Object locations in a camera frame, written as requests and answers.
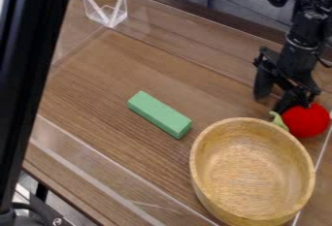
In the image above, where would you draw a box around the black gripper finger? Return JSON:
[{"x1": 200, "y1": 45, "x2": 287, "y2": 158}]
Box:
[
  {"x1": 272, "y1": 87, "x2": 314, "y2": 114},
  {"x1": 254, "y1": 62, "x2": 274, "y2": 100}
]

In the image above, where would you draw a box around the clear acrylic enclosure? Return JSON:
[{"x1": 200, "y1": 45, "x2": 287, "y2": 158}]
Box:
[{"x1": 23, "y1": 0, "x2": 272, "y2": 226}]

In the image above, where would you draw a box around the red felt fruit green stem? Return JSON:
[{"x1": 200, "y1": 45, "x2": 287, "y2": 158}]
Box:
[{"x1": 270, "y1": 103, "x2": 330, "y2": 138}]

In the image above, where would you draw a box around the wooden bowl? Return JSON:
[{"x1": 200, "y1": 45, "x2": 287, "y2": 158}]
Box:
[{"x1": 189, "y1": 117, "x2": 315, "y2": 226}]

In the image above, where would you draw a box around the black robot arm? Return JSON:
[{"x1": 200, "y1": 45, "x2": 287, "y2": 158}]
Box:
[{"x1": 254, "y1": 0, "x2": 332, "y2": 113}]

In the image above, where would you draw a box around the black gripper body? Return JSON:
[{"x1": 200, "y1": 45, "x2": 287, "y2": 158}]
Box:
[{"x1": 254, "y1": 34, "x2": 322, "y2": 95}]

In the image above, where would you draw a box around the black cable and device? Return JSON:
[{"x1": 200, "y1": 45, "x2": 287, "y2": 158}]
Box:
[{"x1": 0, "y1": 0, "x2": 78, "y2": 226}]

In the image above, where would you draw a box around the green rectangular block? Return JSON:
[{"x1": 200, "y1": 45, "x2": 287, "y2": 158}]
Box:
[{"x1": 128, "y1": 91, "x2": 192, "y2": 139}]

